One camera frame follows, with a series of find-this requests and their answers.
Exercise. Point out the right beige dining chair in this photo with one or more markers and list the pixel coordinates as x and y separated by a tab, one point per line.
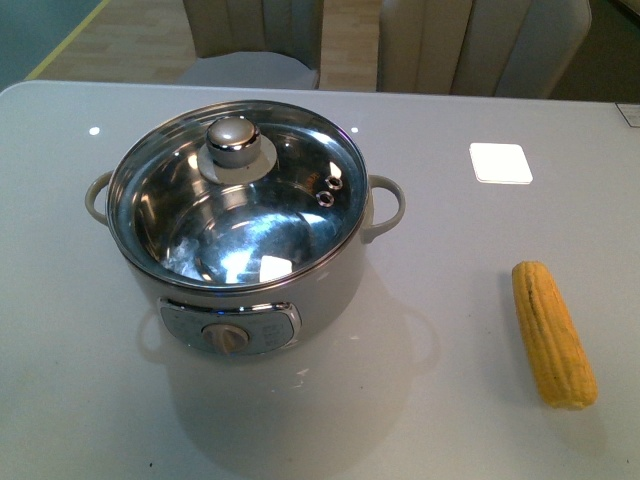
489	48

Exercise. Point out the white electric cooking pot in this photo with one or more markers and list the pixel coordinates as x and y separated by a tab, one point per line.
269	318

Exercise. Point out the yellow corn cob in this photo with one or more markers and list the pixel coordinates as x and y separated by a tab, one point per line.
559	364

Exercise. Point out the glass pot lid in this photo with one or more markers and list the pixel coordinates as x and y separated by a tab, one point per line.
178	226

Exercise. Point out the beige dining chair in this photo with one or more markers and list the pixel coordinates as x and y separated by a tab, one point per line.
255	44
489	48

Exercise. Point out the left beige dining chair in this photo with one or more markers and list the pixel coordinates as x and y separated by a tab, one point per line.
255	44

